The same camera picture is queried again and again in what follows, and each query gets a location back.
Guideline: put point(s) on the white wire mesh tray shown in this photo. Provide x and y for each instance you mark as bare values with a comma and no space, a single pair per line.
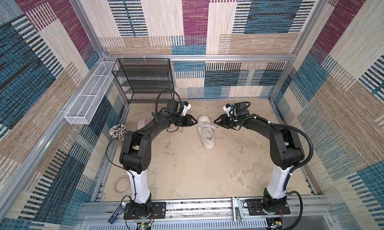
87,102

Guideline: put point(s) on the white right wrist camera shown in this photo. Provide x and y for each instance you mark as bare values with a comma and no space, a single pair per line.
229,110

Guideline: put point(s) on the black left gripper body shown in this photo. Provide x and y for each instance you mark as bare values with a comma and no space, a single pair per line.
183,121

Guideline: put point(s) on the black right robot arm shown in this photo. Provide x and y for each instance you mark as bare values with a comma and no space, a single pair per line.
286,151

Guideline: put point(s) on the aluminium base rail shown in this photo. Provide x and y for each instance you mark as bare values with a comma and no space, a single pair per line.
213,214

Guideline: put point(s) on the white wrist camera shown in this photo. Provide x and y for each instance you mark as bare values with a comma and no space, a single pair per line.
229,110
185,107

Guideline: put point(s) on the white shoelace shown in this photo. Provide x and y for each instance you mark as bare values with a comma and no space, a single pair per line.
206,129

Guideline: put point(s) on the clear cup of pencils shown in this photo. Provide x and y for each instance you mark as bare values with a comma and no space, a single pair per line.
117,132

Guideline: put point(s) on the clear tape roll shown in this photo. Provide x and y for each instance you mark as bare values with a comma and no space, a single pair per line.
122,184

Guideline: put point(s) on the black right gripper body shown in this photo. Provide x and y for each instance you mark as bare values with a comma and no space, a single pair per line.
229,121

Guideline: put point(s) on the black mesh shelf rack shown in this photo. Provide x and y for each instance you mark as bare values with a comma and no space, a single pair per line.
142,80

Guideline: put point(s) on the white sneaker shoe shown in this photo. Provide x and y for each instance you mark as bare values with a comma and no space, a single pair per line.
208,144

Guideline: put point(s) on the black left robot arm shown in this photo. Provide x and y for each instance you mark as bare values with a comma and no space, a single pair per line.
136,152

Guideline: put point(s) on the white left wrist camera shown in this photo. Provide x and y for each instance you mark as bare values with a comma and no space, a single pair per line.
185,107

